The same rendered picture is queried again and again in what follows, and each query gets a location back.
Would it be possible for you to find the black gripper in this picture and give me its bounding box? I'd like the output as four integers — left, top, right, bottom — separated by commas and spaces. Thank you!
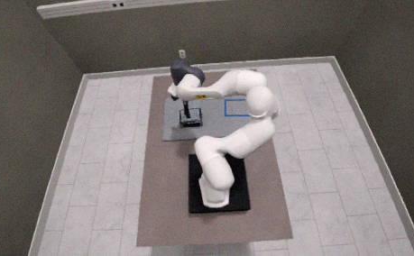
182, 101, 190, 119

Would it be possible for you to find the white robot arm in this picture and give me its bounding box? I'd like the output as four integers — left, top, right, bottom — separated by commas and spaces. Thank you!
168, 59, 281, 207

